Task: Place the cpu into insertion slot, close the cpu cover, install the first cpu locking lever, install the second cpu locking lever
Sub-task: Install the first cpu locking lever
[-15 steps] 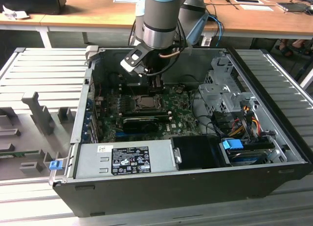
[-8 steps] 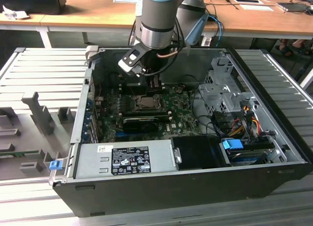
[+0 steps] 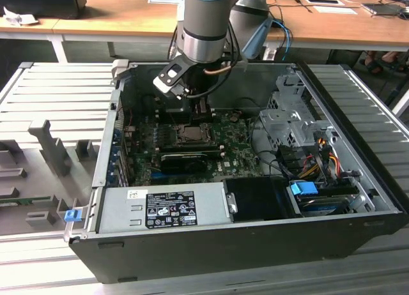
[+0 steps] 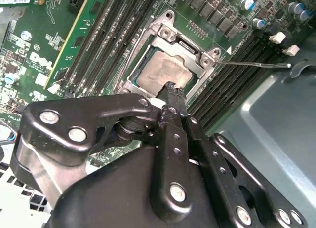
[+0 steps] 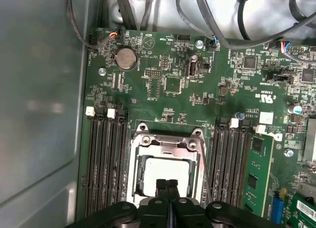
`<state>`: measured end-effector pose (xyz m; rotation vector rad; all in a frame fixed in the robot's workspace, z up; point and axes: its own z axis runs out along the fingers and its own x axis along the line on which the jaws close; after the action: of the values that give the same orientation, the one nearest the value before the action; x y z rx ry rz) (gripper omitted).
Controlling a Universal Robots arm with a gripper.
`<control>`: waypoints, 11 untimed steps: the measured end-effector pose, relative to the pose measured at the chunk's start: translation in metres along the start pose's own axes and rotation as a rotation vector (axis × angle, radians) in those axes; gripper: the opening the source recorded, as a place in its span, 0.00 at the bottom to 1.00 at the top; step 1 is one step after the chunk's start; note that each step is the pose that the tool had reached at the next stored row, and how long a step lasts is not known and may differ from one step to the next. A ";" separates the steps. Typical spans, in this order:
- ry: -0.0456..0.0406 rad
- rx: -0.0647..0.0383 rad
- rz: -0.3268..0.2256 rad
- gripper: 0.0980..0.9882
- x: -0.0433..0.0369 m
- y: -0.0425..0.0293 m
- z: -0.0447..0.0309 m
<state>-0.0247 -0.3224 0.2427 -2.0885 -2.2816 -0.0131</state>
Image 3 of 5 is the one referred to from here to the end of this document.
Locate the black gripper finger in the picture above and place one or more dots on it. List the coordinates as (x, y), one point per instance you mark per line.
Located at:
(196, 110)
(207, 116)

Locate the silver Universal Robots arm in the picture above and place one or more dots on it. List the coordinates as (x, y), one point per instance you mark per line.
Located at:
(204, 27)

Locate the black RAM slot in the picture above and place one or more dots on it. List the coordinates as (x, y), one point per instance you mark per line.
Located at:
(191, 147)
(175, 111)
(191, 152)

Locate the CPU socket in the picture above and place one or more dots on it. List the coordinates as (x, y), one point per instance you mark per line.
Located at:
(181, 142)

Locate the blue expansion slot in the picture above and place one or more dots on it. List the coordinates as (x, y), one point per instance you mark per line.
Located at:
(157, 175)

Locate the round coin battery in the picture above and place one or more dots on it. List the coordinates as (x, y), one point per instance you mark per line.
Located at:
(234, 117)

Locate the green motherboard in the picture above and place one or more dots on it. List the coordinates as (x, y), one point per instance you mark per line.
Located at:
(236, 154)

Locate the black graphics card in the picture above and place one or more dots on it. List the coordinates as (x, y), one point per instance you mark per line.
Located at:
(183, 163)

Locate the pale blue teach pendant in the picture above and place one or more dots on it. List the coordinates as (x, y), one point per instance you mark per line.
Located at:
(257, 41)

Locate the silver metal drive cage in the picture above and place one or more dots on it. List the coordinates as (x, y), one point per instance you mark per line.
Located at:
(287, 119)

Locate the silver metal latch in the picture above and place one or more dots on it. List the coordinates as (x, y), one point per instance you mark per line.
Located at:
(232, 203)

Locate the wooden desk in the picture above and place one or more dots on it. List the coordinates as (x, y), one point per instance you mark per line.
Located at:
(128, 17)

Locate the black plastic shroud box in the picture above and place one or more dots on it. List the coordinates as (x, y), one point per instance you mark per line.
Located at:
(255, 199)

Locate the blue disk carrier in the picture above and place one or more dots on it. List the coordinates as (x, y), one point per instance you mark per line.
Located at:
(303, 189)

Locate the silver power supply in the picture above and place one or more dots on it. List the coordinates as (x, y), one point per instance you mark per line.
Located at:
(118, 212)

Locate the black open PC case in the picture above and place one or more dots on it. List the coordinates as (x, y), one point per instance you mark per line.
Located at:
(191, 253)

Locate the hard disk with blue label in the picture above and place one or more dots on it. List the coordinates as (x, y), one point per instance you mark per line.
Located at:
(322, 207)

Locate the grey parts rack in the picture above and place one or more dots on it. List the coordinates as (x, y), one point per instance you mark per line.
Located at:
(54, 154)

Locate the white framed tablet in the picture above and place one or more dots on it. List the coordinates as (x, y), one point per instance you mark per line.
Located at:
(324, 1)

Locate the white paper sheet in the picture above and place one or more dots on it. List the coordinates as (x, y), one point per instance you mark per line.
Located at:
(335, 10)

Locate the blue case clip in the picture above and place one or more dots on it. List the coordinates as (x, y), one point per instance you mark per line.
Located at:
(72, 216)

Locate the person's foot in sandal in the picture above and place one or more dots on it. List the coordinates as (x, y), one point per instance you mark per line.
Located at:
(393, 56)
(373, 64)

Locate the black computer box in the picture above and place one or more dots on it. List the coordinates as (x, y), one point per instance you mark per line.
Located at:
(41, 1)

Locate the crumpled white paper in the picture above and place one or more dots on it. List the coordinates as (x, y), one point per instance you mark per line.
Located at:
(19, 18)

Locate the green RAM stick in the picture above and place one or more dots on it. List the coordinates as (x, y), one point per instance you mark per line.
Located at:
(25, 200)

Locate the black notebook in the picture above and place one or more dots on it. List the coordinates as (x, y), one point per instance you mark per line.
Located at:
(383, 9)

